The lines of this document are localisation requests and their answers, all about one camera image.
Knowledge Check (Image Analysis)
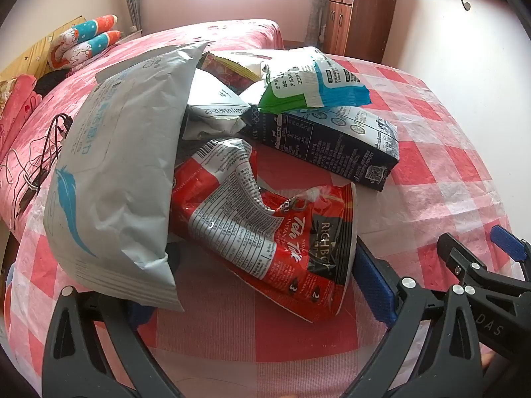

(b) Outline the red instant tea packet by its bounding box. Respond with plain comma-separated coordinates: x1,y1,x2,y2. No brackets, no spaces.
170,139,358,324

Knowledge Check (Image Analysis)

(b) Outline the black phone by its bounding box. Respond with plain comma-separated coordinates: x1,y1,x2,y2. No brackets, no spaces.
19,184,41,214

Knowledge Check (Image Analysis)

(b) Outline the yellow wooden headboard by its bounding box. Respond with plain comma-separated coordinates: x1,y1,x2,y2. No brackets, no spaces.
0,17,84,84

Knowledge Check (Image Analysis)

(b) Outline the grey plastic mailing bag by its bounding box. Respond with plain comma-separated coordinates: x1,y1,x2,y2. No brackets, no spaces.
42,41,208,312

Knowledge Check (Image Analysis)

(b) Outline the red white checked tablecloth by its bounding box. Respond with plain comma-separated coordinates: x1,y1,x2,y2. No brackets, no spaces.
0,52,519,398

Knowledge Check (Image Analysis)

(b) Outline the folded pink quilt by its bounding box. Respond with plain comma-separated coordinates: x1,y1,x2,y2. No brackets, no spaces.
0,75,42,154

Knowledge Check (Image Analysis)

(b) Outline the green blue white wrapper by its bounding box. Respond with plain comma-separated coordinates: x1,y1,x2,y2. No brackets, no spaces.
259,46,371,113

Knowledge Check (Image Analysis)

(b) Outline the white cable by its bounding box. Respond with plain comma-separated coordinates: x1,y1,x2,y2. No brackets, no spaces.
0,139,63,189

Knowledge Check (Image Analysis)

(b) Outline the pink bed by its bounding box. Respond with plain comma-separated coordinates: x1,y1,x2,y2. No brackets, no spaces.
0,19,285,233

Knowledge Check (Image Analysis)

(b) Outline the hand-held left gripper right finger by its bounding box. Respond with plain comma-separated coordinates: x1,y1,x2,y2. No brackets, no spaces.
332,236,486,398

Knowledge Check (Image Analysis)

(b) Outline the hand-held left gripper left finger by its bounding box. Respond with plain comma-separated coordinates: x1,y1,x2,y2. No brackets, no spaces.
41,286,185,398

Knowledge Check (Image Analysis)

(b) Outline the black garment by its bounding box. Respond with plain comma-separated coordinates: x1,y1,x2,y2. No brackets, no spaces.
35,68,75,94

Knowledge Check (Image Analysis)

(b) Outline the crumpled white plastic bag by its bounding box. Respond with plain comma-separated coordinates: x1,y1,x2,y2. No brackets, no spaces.
180,68,250,142

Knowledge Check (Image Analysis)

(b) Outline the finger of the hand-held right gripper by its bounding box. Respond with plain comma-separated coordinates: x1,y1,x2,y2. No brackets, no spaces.
490,224,531,276
436,232,531,296

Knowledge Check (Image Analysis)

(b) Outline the brown wooden cabinet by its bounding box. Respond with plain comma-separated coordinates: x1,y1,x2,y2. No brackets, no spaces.
323,0,398,64

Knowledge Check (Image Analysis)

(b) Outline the black milk carton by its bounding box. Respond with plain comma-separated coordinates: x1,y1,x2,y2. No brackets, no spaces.
238,105,400,192

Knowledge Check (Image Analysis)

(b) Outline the yellow red snack packet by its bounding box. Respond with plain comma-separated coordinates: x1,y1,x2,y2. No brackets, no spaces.
199,51,270,94

